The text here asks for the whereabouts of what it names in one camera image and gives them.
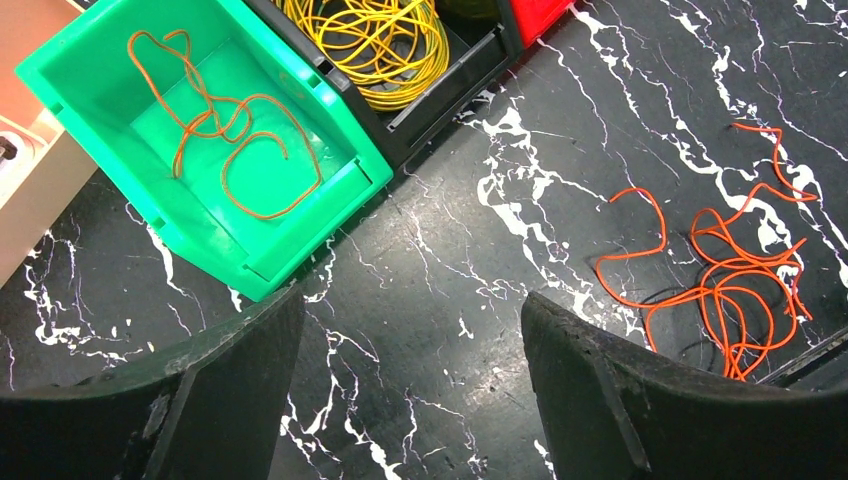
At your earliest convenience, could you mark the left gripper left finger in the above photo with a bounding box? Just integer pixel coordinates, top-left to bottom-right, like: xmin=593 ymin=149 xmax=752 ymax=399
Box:
xmin=1 ymin=286 xmax=305 ymax=479

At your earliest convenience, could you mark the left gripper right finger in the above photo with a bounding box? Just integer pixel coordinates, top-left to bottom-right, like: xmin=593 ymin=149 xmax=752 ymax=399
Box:
xmin=521 ymin=292 xmax=847 ymax=479

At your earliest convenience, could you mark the orange wire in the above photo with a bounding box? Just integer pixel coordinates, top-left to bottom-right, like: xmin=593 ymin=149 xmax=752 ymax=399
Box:
xmin=127 ymin=29 xmax=324 ymax=221
xmin=594 ymin=122 xmax=820 ymax=382

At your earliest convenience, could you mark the green plastic bin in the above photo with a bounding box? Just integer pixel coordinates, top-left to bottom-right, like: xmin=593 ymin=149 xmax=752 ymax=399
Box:
xmin=17 ymin=1 xmax=393 ymax=301

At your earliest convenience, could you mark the red plastic bin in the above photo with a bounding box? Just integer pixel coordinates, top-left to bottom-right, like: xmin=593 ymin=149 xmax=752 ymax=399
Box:
xmin=509 ymin=0 xmax=576 ymax=47

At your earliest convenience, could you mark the pink plastic file organizer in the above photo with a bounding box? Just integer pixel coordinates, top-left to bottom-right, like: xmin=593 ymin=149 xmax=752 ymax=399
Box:
xmin=1 ymin=1 xmax=96 ymax=284

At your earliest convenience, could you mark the black plastic bin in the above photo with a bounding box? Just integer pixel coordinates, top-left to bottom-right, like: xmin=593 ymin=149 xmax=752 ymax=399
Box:
xmin=247 ymin=0 xmax=522 ymax=170

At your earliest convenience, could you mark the yellow green wire coil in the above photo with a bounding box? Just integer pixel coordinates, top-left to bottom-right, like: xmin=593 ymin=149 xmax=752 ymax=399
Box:
xmin=274 ymin=0 xmax=452 ymax=113

